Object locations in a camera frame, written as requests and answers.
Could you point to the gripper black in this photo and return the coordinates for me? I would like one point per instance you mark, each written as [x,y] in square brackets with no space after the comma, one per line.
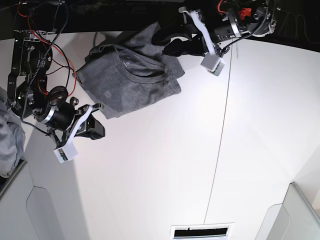
[74,123]
[193,38]

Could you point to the grey t-shirt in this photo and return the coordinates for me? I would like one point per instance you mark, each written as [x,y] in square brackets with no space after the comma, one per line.
[131,75]

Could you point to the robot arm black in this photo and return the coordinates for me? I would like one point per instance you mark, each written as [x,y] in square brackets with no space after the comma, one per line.
[32,58]
[256,16]

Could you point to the grey cloth pile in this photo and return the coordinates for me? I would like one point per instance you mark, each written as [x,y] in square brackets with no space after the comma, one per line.
[12,138]

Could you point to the left white bin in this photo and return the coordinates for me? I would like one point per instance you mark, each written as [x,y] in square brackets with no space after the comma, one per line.
[27,211]

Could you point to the white bin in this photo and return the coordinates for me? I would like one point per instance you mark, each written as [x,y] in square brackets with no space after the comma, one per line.
[27,211]
[293,219]

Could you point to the right white bin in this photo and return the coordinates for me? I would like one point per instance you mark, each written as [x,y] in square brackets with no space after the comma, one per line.
[293,219]

